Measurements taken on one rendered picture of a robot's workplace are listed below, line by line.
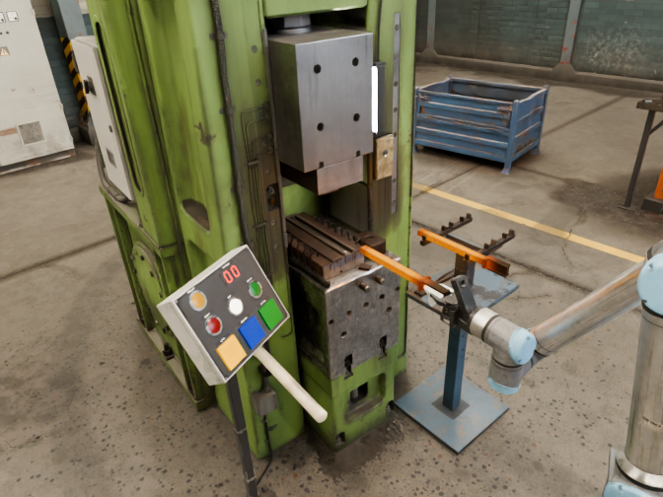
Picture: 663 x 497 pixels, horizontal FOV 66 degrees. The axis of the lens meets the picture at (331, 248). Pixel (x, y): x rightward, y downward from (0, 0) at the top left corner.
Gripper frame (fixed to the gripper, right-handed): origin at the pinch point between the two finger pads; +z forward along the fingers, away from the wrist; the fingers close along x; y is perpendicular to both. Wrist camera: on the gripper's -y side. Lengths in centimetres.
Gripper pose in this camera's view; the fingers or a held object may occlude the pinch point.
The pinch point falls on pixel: (429, 284)
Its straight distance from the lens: 167.6
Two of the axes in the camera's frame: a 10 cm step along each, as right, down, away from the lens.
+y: 0.4, 8.6, 5.1
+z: -6.0, -3.9, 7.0
